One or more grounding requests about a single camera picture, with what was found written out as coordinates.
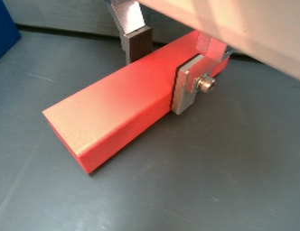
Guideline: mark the blue shape sorter board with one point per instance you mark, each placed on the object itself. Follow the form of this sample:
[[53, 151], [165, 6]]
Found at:
[[10, 34]]

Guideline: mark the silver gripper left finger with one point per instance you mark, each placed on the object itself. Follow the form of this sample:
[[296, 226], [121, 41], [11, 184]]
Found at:
[[135, 34]]

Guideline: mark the long red rectangular block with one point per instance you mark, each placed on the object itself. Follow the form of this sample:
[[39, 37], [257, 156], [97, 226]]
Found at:
[[102, 117]]

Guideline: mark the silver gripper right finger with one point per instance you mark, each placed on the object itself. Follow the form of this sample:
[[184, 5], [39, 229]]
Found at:
[[196, 74]]

